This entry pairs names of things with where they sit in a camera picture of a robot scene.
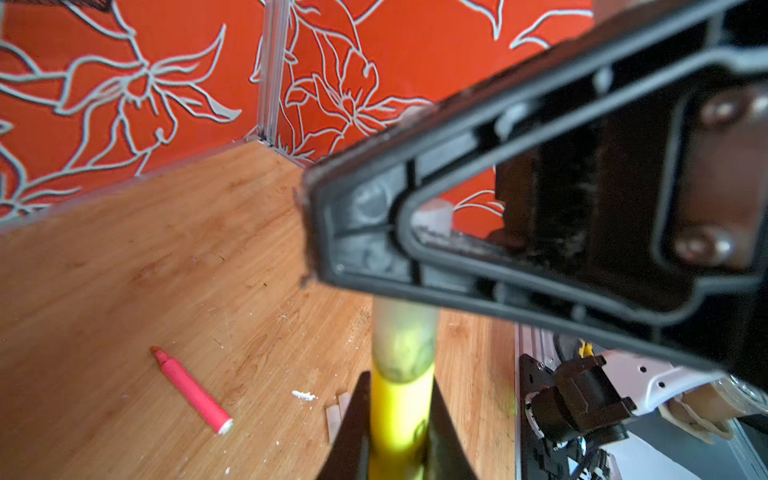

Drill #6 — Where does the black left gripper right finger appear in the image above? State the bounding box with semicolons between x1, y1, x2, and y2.
424;380;477;480

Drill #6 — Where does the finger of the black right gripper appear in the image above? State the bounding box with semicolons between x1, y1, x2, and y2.
300;1;767;375

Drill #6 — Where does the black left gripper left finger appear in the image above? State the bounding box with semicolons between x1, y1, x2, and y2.
316;371;371;480

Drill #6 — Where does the yellow highlighter pen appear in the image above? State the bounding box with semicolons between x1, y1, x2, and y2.
368;366;435;479

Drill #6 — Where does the translucent frosted pen cap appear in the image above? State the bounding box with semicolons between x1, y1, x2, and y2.
372;296;440;383

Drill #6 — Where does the pink highlighter pen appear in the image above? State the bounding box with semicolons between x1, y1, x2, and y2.
150;346;233;435

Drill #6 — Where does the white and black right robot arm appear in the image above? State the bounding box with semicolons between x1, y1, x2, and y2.
300;1;767;442

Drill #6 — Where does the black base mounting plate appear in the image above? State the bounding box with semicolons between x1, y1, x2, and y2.
515;353;637;480

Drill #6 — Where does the aluminium frame corner post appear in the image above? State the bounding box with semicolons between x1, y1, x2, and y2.
252;0;292;147

